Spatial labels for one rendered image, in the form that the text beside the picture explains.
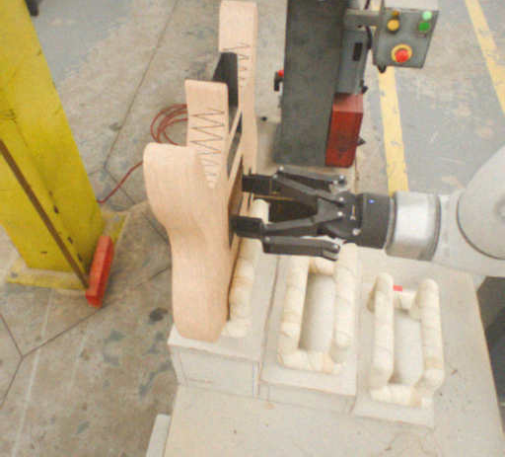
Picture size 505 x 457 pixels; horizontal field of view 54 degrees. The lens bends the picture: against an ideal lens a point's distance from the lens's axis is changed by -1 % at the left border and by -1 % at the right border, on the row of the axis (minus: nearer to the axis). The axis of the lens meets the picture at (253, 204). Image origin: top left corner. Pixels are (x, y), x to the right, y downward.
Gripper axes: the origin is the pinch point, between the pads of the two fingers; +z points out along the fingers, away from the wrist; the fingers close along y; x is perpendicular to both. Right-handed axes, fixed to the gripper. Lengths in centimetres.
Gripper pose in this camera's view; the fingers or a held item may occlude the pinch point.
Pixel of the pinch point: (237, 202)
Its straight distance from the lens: 68.6
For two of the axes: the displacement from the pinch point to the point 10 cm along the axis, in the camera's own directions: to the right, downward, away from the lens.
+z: -9.8, -1.3, 1.2
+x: 0.0, -6.5, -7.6
